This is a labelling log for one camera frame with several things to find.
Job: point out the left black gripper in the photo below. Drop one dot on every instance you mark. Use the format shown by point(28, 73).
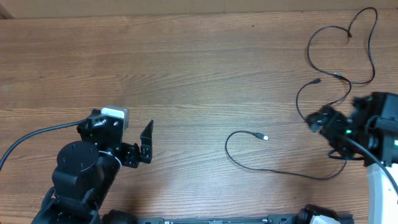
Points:
point(132, 150)

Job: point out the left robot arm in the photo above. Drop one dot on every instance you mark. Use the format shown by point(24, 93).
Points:
point(87, 168)

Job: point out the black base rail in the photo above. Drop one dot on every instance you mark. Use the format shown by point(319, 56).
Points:
point(309, 214)

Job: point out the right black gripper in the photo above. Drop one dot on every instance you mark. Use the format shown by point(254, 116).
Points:
point(335, 121)

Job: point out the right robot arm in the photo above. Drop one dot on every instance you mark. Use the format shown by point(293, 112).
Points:
point(369, 135)

